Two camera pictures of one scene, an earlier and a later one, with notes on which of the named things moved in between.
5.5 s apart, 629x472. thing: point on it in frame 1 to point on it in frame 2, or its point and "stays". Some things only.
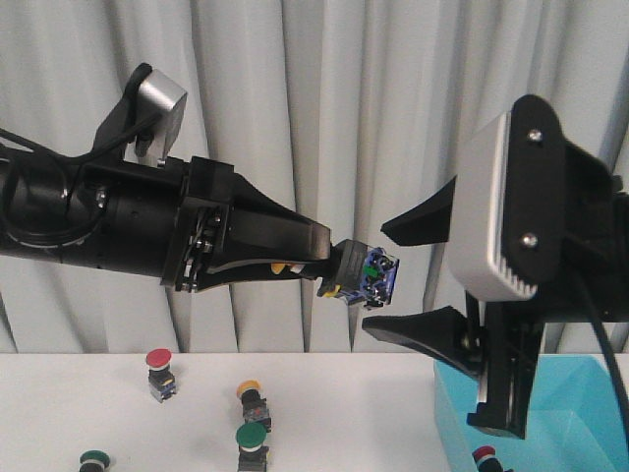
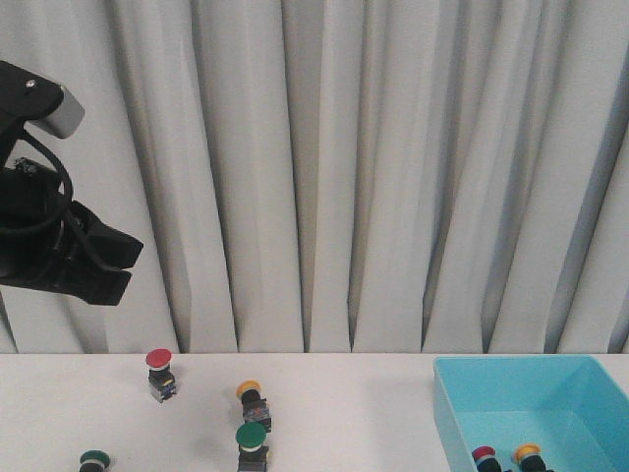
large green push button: x=253 y=455 stays
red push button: x=486 y=459 stays
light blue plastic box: x=574 y=421 stays
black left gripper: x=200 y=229 to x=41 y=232
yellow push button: x=361 y=273 to x=530 y=458
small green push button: x=93 y=461 stays
